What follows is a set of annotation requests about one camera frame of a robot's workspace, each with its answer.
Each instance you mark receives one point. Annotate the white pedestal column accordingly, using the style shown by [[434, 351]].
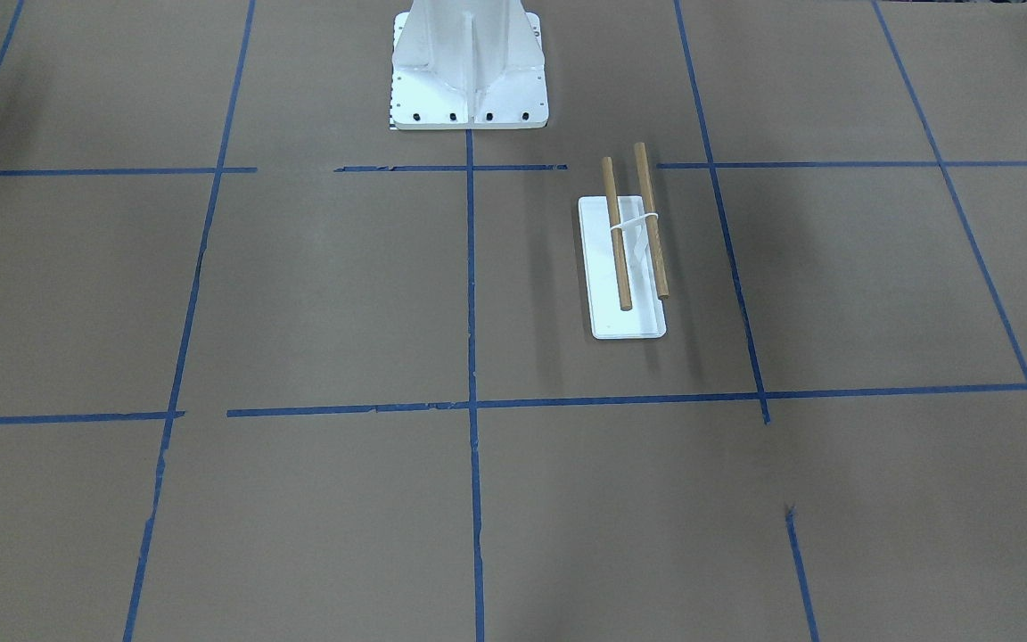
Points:
[[459, 65]]

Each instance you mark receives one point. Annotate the white wooden towel rack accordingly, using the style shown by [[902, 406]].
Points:
[[624, 263]]

